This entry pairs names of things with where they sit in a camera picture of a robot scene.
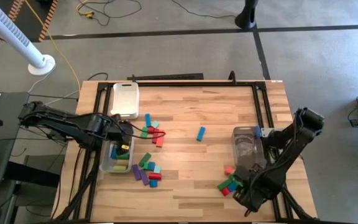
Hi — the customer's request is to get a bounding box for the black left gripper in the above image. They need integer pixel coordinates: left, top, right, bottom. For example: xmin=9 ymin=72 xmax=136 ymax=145
xmin=107 ymin=116 xmax=135 ymax=157

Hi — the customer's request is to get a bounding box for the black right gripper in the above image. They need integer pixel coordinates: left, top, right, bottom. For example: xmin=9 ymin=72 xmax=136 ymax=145
xmin=233 ymin=166 xmax=264 ymax=213

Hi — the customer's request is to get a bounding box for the long green block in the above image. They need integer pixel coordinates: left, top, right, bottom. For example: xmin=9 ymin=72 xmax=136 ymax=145
xmin=138 ymin=152 xmax=152 ymax=168
xmin=216 ymin=179 xmax=232 ymax=191

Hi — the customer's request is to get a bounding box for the purple rectangular block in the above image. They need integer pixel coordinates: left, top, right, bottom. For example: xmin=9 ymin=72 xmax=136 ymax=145
xmin=132 ymin=164 xmax=142 ymax=181
xmin=139 ymin=169 xmax=150 ymax=187

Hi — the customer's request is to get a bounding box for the long orange-red block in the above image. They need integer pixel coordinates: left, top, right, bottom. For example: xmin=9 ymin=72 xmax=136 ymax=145
xmin=155 ymin=129 xmax=166 ymax=148

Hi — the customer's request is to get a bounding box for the light grey plastic bin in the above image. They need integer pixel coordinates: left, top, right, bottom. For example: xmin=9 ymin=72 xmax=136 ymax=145
xmin=99 ymin=138 xmax=135 ymax=174

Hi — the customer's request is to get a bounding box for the white plastic bin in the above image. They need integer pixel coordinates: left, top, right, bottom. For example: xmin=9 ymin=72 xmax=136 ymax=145
xmin=109 ymin=82 xmax=140 ymax=121

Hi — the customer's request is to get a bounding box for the clear smoky plastic bin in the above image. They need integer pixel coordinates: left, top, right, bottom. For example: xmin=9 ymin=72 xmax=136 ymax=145
xmin=231 ymin=126 xmax=269 ymax=170

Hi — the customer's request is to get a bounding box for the black controller box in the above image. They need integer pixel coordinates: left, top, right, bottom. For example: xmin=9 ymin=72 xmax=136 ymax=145
xmin=47 ymin=126 xmax=77 ymax=142

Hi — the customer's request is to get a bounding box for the black flat floor bar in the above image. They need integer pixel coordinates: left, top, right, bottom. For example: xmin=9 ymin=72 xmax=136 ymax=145
xmin=126 ymin=73 xmax=204 ymax=82

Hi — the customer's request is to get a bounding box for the dark grey side desk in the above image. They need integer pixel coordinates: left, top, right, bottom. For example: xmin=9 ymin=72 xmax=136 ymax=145
xmin=0 ymin=91 xmax=30 ymax=187

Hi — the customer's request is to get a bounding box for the white tower fan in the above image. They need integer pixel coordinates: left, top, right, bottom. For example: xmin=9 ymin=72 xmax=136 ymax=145
xmin=0 ymin=0 xmax=57 ymax=77

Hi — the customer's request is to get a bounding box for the black stand base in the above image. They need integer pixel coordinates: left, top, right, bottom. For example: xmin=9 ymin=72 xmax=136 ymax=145
xmin=234 ymin=0 xmax=259 ymax=31

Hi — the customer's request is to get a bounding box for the short black cable loop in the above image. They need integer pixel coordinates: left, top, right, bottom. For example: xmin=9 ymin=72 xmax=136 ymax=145
xmin=86 ymin=72 xmax=109 ymax=82

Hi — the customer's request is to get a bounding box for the black aluminium table frame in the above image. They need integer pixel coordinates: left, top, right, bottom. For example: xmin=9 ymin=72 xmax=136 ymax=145
xmin=53 ymin=80 xmax=318 ymax=223

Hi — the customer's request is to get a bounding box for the white fan cord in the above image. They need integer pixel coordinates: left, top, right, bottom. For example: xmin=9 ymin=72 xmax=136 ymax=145
xmin=28 ymin=67 xmax=55 ymax=94

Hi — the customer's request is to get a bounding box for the long yellow cable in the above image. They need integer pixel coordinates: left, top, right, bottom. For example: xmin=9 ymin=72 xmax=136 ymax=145
xmin=24 ymin=0 xmax=82 ymax=94

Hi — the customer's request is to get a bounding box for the black floor cable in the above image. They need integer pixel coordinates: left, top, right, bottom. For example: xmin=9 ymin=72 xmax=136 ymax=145
xmin=76 ymin=0 xmax=142 ymax=27
xmin=171 ymin=0 xmax=237 ymax=19

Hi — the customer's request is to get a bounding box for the yellow cable with plug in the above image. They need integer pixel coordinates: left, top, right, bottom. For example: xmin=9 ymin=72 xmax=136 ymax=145
xmin=75 ymin=0 xmax=94 ymax=19

